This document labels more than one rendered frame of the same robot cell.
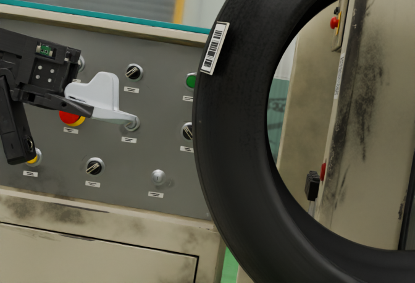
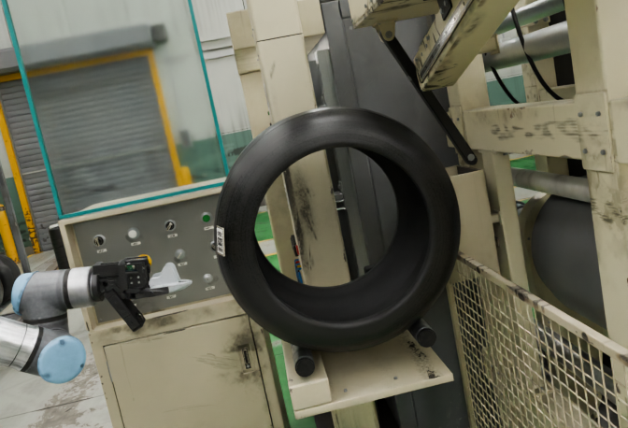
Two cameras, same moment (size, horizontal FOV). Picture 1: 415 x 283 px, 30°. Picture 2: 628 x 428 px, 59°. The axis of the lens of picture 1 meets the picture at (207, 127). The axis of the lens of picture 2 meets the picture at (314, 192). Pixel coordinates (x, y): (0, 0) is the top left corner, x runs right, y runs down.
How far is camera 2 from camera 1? 0.41 m
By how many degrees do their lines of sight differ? 11
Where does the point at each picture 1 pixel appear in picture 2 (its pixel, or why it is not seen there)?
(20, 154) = (137, 324)
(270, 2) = (239, 210)
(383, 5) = not seen: hidden behind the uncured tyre
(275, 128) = not seen: hidden behind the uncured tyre
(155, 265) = (225, 328)
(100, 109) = (172, 286)
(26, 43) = (119, 269)
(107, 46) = (148, 216)
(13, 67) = (116, 281)
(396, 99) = (321, 201)
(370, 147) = (317, 231)
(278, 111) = not seen: hidden behind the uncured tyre
